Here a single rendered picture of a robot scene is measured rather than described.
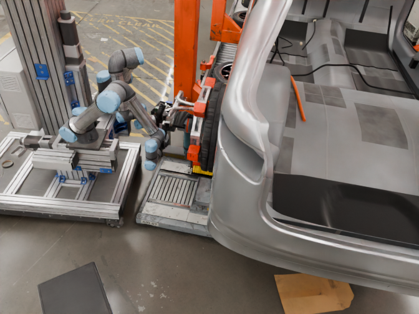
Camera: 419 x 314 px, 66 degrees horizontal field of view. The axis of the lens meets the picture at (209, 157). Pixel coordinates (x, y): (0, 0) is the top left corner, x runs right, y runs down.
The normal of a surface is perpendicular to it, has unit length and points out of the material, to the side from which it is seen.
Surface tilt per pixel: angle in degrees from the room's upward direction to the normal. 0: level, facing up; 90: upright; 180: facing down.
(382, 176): 20
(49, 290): 0
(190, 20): 90
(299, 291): 1
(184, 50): 90
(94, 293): 0
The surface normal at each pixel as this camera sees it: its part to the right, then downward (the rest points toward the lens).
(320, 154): 0.01, -0.44
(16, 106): -0.04, 0.67
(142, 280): 0.08, -0.74
